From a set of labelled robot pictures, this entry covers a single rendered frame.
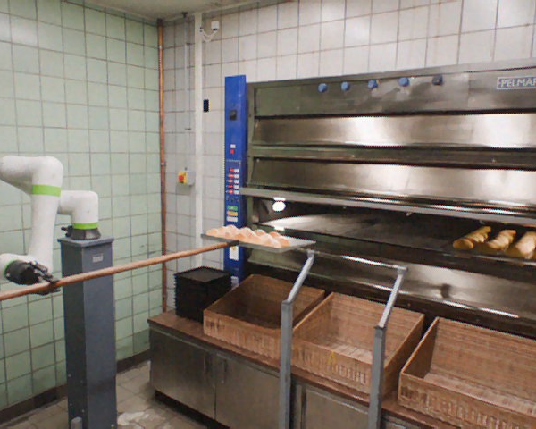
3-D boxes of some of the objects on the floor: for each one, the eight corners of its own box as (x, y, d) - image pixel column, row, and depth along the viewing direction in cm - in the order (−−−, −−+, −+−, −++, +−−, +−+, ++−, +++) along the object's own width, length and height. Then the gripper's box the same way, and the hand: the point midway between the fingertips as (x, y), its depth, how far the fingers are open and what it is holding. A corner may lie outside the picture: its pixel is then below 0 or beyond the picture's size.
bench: (206, 370, 352) (206, 297, 343) (594, 538, 207) (612, 418, 198) (146, 401, 308) (145, 318, 299) (586, 643, 163) (608, 494, 154)
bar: (213, 408, 302) (214, 231, 284) (403, 502, 226) (420, 267, 208) (177, 431, 277) (175, 239, 259) (376, 545, 201) (392, 282, 183)
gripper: (32, 251, 180) (65, 262, 166) (35, 290, 183) (67, 305, 169) (12, 255, 175) (45, 266, 160) (15, 296, 177) (47, 310, 163)
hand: (51, 284), depth 167 cm, fingers closed on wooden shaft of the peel, 3 cm apart
